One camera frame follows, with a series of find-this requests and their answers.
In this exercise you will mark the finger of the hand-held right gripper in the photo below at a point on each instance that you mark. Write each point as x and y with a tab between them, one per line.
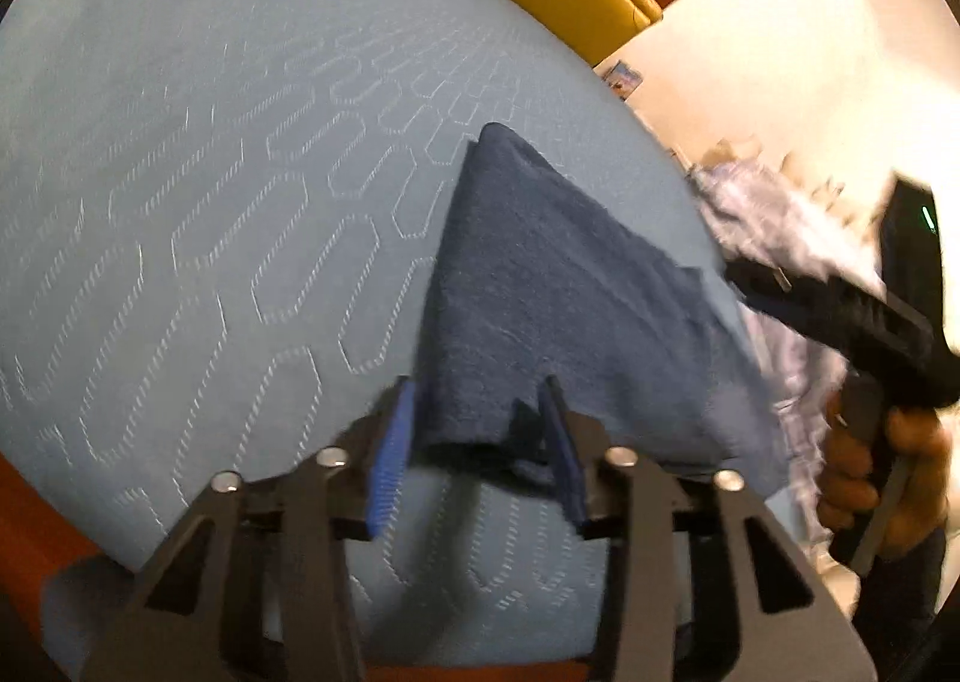
825	311

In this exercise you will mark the person's right hand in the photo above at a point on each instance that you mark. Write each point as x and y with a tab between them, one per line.
847	464

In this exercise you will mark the light blue quilted bed cover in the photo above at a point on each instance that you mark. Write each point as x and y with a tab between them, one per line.
225	127

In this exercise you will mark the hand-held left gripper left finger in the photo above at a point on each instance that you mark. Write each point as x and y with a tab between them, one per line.
390	457

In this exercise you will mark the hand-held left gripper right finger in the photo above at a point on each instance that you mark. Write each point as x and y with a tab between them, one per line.
566	476

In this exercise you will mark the dark blue towel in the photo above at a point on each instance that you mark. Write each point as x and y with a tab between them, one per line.
540	277

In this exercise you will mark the small picture card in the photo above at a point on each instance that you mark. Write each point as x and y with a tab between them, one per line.
622	80

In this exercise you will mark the pale crumpled cloth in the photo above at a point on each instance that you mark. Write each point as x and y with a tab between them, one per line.
757	217

